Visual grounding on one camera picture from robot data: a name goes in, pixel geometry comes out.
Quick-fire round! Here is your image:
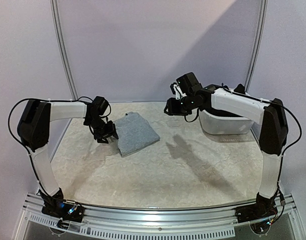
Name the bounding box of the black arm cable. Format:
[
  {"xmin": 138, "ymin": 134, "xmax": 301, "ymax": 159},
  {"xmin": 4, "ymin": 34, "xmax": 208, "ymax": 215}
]
[
  {"xmin": 217, "ymin": 84, "xmax": 304, "ymax": 201},
  {"xmin": 7, "ymin": 96, "xmax": 113, "ymax": 186}
]

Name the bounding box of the black garment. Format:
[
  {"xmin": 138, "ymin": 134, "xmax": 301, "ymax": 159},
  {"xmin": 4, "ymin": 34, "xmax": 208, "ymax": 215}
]
[{"xmin": 195, "ymin": 84, "xmax": 247, "ymax": 118}]

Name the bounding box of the aluminium left corner post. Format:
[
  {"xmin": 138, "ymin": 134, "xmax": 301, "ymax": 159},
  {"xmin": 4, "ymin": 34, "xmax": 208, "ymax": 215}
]
[{"xmin": 49, "ymin": 0, "xmax": 81, "ymax": 101}]

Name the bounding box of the translucent white laundry basket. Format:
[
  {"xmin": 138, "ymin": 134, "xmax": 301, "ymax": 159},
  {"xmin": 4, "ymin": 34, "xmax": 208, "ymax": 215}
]
[{"xmin": 199, "ymin": 108, "xmax": 254, "ymax": 135}]

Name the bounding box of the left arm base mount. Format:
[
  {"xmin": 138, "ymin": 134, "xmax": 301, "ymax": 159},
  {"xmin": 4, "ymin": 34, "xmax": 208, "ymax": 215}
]
[{"xmin": 38, "ymin": 188, "xmax": 85, "ymax": 223}]

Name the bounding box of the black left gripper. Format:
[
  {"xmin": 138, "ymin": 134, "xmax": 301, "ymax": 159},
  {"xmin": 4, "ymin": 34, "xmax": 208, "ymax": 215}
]
[{"xmin": 85, "ymin": 116, "xmax": 119, "ymax": 143}]

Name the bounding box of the aluminium right corner post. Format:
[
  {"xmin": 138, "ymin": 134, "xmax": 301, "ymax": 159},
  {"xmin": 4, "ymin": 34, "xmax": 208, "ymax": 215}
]
[{"xmin": 245, "ymin": 0, "xmax": 268, "ymax": 91}]

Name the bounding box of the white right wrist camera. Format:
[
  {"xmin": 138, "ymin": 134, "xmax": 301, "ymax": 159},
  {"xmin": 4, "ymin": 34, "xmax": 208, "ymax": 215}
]
[{"xmin": 170, "ymin": 82, "xmax": 187, "ymax": 100}]

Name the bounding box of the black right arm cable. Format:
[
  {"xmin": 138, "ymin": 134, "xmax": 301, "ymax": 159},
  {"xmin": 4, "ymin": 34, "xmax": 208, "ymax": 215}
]
[{"xmin": 217, "ymin": 84, "xmax": 304, "ymax": 201}]

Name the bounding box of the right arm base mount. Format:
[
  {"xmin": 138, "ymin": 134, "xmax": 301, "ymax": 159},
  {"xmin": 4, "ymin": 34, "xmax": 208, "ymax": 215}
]
[{"xmin": 234, "ymin": 200, "xmax": 280, "ymax": 223}]

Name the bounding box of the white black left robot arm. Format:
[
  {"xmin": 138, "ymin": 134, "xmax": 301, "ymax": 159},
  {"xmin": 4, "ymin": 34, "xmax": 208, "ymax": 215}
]
[{"xmin": 17, "ymin": 96, "xmax": 119, "ymax": 197}]

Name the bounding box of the aluminium front rail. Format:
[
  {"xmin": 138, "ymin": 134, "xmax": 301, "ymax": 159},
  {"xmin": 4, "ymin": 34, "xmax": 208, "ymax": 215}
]
[{"xmin": 15, "ymin": 194, "xmax": 306, "ymax": 240}]

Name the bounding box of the grey t-shirt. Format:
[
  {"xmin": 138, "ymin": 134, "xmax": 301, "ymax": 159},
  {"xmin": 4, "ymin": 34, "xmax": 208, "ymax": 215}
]
[{"xmin": 114, "ymin": 112, "xmax": 161, "ymax": 157}]

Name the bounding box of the aluminium corner post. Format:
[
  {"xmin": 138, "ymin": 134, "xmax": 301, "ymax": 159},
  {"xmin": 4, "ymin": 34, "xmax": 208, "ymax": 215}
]
[
  {"xmin": 49, "ymin": 0, "xmax": 81, "ymax": 101},
  {"xmin": 245, "ymin": 0, "xmax": 268, "ymax": 91}
]

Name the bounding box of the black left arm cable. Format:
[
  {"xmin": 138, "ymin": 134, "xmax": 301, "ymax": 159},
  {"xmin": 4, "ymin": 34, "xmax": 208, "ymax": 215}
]
[{"xmin": 7, "ymin": 96, "xmax": 113, "ymax": 186}]

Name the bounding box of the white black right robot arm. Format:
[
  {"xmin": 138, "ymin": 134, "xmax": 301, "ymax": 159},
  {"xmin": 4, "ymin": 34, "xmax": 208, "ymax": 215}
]
[{"xmin": 164, "ymin": 72, "xmax": 289, "ymax": 218}]

